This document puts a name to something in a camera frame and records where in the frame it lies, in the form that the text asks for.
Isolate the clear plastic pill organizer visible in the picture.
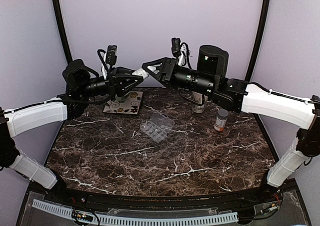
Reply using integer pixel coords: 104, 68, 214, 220
140, 111, 175, 143

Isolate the right black frame post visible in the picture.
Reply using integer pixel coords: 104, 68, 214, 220
245, 0, 270, 82

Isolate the left black frame post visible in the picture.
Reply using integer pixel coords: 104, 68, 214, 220
52, 0, 73, 63

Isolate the black frame post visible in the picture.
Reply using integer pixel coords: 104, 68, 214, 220
245, 0, 270, 82
52, 0, 73, 63

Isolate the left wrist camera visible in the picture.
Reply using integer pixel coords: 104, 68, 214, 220
97, 45, 117, 79

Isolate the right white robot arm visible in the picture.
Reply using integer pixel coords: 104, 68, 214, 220
142, 45, 320, 203

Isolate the beige ceramic mug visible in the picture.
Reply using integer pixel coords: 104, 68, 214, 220
192, 92, 208, 114

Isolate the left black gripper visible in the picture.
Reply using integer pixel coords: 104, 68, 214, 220
78, 66, 144, 100

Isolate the green ceramic bowl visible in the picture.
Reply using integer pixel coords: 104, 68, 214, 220
115, 94, 129, 103

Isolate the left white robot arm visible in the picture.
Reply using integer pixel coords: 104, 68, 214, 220
0, 59, 149, 204

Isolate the small white bottle cap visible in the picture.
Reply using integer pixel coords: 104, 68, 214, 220
147, 66, 159, 74

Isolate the floral square plate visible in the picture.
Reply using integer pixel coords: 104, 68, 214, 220
102, 91, 143, 115

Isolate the orange pill bottle grey cap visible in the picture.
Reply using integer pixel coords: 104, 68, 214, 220
214, 109, 229, 131

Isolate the white slotted cable duct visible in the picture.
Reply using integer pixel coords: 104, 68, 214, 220
31, 199, 239, 225

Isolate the small white pill bottle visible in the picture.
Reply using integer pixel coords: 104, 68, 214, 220
132, 68, 149, 79

